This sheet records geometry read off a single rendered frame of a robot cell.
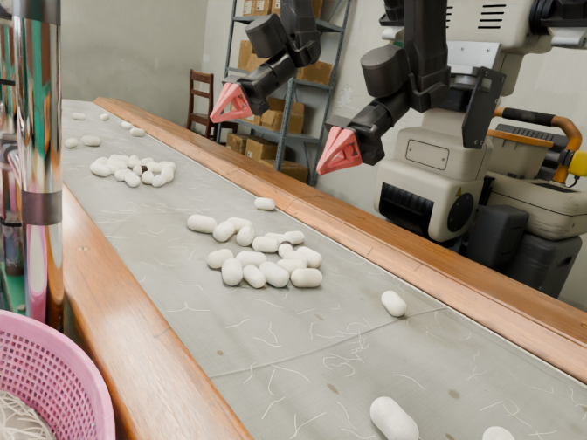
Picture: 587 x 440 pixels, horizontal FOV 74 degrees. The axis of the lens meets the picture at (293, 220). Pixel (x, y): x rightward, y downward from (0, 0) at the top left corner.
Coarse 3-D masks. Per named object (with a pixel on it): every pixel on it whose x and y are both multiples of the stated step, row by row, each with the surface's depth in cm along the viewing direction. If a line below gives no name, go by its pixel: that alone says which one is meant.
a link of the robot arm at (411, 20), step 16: (416, 0) 58; (432, 0) 58; (416, 16) 59; (432, 16) 59; (416, 32) 61; (432, 32) 61; (416, 48) 62; (432, 48) 62; (416, 64) 64; (432, 64) 63; (416, 80) 67; (432, 80) 65; (448, 80) 66
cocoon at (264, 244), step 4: (256, 240) 48; (260, 240) 48; (264, 240) 48; (268, 240) 48; (272, 240) 48; (276, 240) 49; (252, 244) 48; (256, 244) 48; (260, 244) 48; (264, 244) 48; (268, 244) 48; (272, 244) 48; (276, 244) 48; (256, 248) 48; (260, 248) 48; (264, 248) 48; (268, 248) 48; (272, 248) 48; (276, 248) 48; (272, 252) 49
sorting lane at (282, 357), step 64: (64, 128) 96; (128, 192) 61; (192, 192) 67; (128, 256) 42; (192, 256) 44; (192, 320) 33; (256, 320) 35; (320, 320) 37; (384, 320) 39; (448, 320) 41; (256, 384) 28; (320, 384) 29; (384, 384) 30; (448, 384) 31; (512, 384) 33; (576, 384) 35
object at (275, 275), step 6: (264, 264) 41; (270, 264) 41; (264, 270) 41; (270, 270) 41; (276, 270) 40; (282, 270) 41; (270, 276) 40; (276, 276) 40; (282, 276) 40; (288, 276) 41; (270, 282) 41; (276, 282) 40; (282, 282) 40
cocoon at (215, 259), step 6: (216, 252) 42; (222, 252) 42; (228, 252) 43; (210, 258) 42; (216, 258) 42; (222, 258) 42; (228, 258) 43; (210, 264) 42; (216, 264) 42; (222, 264) 42
